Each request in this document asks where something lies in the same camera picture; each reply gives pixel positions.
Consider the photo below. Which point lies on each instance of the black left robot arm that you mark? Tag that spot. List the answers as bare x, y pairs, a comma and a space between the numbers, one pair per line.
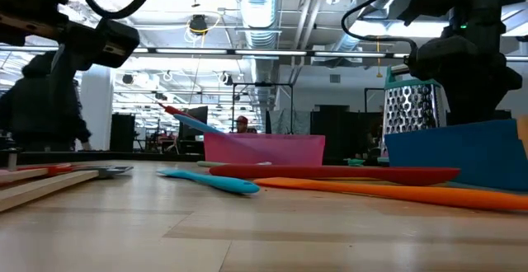
33, 0

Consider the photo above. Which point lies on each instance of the black table frame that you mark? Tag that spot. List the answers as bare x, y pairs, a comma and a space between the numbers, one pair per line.
144, 156

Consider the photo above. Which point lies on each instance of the small teal measuring spoon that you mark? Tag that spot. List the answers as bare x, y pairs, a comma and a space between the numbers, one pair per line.
355, 162

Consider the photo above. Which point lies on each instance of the person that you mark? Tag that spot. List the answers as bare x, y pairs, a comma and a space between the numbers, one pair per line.
242, 120
37, 107

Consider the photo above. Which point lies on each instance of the overhead light bar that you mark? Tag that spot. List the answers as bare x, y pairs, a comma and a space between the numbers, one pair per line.
268, 52

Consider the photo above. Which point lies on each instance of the orange translucent plastic bin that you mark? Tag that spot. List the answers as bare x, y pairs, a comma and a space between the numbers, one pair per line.
524, 136

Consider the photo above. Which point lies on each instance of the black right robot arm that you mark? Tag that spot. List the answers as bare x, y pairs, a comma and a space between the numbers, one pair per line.
474, 0

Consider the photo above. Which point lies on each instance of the dark blue plastic bin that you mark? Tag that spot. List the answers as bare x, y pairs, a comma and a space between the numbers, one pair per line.
453, 156

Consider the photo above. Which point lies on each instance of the white building column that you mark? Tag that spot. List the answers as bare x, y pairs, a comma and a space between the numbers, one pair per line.
99, 111

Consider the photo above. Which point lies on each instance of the teal framed box grater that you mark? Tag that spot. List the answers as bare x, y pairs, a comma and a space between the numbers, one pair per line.
408, 107

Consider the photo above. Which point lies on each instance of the small blue silicone spatula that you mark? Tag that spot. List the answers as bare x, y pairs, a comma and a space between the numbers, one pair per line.
231, 184

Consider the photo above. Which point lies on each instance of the black tubular stand frame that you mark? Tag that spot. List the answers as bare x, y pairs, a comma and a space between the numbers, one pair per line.
264, 84

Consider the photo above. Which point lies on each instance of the large blue silicone spoon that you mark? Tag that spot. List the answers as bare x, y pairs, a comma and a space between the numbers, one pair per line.
198, 124

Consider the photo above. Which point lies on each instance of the pink translucent plastic bin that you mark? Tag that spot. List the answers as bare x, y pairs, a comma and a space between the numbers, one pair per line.
280, 150

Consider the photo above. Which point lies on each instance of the black cabinet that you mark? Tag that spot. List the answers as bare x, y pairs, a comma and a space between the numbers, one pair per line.
122, 134

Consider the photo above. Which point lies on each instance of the all-red silicone slotted turner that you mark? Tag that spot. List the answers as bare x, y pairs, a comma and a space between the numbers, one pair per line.
371, 174

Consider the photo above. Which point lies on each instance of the orange silicone spatula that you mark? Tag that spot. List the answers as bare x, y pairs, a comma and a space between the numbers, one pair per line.
412, 195

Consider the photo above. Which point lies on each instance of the straight silver ventilation duct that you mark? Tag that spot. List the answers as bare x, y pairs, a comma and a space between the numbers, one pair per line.
259, 8

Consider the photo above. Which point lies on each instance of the black room partition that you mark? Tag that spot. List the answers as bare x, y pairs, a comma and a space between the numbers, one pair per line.
338, 132

